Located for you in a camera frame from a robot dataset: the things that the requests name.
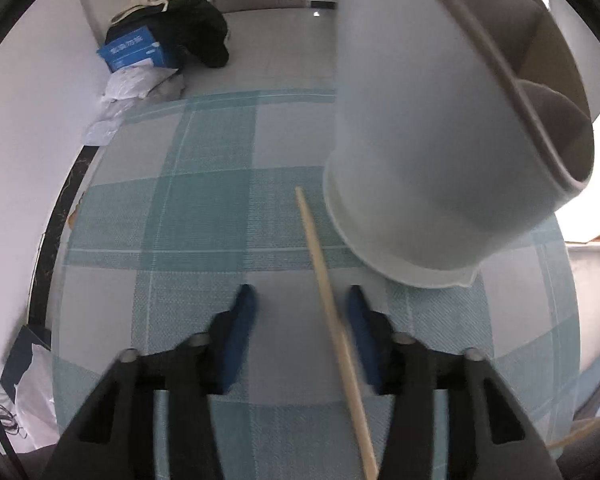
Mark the beige cloth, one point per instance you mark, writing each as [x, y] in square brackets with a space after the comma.
[140, 2]

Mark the blue cardboard box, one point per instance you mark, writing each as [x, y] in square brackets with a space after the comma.
[130, 47]

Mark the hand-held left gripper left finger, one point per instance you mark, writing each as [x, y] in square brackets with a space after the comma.
[240, 340]

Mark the grey white utensil holder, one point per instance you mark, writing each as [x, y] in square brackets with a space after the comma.
[420, 135]

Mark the black marble baseboard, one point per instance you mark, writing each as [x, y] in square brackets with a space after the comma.
[55, 230]

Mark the tan curved strip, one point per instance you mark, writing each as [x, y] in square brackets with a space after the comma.
[590, 430]

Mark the black jacket pile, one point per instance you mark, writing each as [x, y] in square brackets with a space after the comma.
[195, 25]

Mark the dark blue folder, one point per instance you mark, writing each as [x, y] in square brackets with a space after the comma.
[20, 355]

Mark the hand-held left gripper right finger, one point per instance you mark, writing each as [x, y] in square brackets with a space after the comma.
[369, 350]

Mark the grey wooden cabinet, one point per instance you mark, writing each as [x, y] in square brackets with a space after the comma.
[587, 300]

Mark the grey plastic bag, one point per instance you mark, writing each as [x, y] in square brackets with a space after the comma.
[102, 127]

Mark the teal plaid tablecloth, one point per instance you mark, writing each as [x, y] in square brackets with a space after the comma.
[205, 210]

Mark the light wooden chopstick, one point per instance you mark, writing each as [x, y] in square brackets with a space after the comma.
[325, 280]

